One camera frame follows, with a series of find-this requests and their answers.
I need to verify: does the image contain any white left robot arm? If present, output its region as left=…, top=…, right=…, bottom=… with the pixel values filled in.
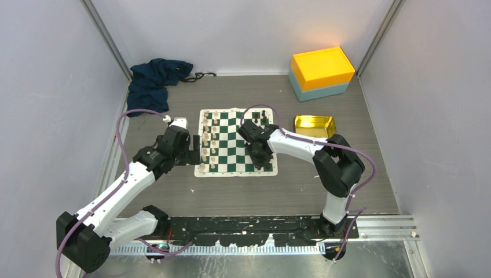
left=56, top=116, right=199, bottom=273

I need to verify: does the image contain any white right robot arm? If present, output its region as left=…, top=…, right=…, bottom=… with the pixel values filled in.
left=237, top=120, right=365, bottom=238

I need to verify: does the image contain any green white chess mat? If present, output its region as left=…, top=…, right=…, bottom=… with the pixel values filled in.
left=194, top=108, right=278, bottom=178

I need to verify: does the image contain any dark blue cloth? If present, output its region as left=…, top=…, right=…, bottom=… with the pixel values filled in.
left=126, top=58, right=193, bottom=113

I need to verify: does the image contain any gold metal tin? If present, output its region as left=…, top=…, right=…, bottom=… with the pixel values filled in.
left=294, top=115, right=336, bottom=138

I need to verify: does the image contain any yellow and blue box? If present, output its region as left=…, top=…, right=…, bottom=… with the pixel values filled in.
left=288, top=46, right=355, bottom=102

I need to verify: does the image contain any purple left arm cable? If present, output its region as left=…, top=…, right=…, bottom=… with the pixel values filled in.
left=54, top=109, right=171, bottom=278

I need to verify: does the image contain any black cord on table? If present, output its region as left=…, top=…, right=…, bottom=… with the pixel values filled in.
left=181, top=72, right=217, bottom=83

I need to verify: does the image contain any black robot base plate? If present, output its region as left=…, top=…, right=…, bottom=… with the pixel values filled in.
left=144, top=215, right=360, bottom=259

